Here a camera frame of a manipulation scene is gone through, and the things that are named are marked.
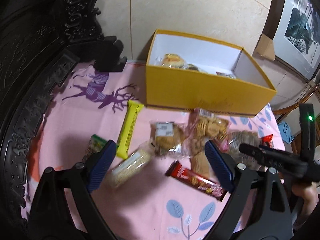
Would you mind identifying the red black cookie packet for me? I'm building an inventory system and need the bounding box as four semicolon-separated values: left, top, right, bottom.
260;134;274;148

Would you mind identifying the yellow cardboard box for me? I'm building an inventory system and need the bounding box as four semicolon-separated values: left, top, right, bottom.
145;29;277;116

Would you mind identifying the small bread bun packet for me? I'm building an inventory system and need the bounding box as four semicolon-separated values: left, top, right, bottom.
155;53;188;69

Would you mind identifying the person's right hand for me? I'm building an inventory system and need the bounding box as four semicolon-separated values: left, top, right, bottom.
291;182;318;230

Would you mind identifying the green snack packet on table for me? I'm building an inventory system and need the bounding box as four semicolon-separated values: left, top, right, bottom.
82;134;107;163

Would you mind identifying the brown sausage stick packet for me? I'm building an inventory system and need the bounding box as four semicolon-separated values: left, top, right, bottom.
186;63;206;73

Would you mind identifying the pink patterned tablecloth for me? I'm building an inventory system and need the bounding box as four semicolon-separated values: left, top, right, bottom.
21;60;287;240

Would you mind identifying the dark carved wooden furniture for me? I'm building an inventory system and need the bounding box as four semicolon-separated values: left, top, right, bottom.
1;0;127;239

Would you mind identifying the brown cardboard piece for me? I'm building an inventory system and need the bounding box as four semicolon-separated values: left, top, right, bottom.
254;34;276;61

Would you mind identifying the blue cloth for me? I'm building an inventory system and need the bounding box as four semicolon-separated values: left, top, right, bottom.
278;121;295;144

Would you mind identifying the clear cookie bag with label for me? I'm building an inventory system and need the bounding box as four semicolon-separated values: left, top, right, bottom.
150;121;190;159

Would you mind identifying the red chocolate wafer bar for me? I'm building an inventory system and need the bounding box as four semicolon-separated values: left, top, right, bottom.
165;160;226;201

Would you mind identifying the clear cracker bag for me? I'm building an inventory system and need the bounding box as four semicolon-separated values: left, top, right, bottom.
188;108;229;178

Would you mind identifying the framed ink painting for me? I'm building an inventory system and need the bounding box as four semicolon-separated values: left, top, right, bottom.
263;0;319;81

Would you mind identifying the clear rice cracker bar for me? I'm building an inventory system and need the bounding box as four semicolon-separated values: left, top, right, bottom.
105;145;155;189

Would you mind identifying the red white snack packet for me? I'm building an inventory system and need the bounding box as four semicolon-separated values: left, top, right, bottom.
216;72;236;79

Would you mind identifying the yellow wrapped snack bar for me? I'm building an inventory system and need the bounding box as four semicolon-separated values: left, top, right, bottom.
116;100;144;160

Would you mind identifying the beige biscuit packet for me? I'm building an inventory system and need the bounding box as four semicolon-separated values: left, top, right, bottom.
227;130;261;170

